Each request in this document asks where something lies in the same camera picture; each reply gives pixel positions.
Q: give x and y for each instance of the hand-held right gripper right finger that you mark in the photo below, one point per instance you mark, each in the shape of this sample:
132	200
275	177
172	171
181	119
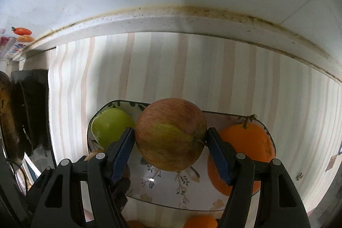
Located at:
219	157

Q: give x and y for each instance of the large colourful wall sticker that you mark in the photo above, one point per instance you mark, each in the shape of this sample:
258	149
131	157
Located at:
10	46

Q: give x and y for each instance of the floral glass plate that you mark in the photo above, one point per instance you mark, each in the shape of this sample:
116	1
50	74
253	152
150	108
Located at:
165	190

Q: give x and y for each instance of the small orange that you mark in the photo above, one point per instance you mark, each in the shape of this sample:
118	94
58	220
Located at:
200	222

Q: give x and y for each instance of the striped counter liner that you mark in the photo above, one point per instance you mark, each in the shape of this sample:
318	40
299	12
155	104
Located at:
187	70

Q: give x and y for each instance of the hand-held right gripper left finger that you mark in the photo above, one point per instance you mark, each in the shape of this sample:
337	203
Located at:
123	156

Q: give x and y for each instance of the persimmon wall sticker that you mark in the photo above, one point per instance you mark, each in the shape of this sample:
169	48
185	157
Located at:
22	31

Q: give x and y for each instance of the small brown card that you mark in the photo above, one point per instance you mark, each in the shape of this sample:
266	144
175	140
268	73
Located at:
331	163

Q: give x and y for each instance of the striped red green apple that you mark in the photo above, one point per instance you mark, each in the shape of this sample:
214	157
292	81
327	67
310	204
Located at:
165	134

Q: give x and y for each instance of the large orange with stem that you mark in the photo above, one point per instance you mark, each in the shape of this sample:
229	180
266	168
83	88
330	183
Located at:
248	145

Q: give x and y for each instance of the dark steel pan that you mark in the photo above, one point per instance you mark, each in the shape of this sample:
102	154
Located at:
6	115

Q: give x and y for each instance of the black glass cooktop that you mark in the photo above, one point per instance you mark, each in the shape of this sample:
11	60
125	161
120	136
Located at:
37	110

